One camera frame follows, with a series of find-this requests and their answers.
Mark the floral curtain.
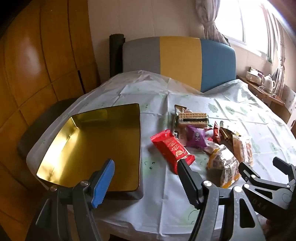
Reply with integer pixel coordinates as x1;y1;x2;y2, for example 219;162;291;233
196;0;230;46

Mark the white teapot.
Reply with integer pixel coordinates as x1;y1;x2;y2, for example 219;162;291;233
262;74;275;92

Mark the grey yellow blue headboard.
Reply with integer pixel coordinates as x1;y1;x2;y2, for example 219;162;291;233
122;36;236;92

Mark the white green-patterned tablecloth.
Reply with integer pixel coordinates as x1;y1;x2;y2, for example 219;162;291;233
26;70;295;240

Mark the wafer biscuit packet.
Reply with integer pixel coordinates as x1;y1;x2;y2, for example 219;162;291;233
178;113;209;128

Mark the small red candy packet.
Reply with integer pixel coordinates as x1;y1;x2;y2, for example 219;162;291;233
212;122;220;144

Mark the gold and maroon tin box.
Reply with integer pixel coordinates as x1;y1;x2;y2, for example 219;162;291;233
37;103;144;200

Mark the clear orange nut packet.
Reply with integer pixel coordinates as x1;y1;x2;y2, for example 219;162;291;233
207;145;241;188

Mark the wooden side table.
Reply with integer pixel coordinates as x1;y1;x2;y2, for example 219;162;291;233
236;75;295;129

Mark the purple snack packet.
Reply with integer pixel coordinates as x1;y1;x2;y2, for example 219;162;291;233
186;126;207;149

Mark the wooden wardrobe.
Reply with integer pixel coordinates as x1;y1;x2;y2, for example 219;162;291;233
1;1;99;240

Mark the orange crumb snack bag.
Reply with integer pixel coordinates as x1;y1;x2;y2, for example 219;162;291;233
232;135;253;165

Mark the red snack packet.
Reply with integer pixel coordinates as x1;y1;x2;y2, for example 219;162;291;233
150;129;195;175

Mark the tissue box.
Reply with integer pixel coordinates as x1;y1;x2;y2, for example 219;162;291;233
246;67;263;86

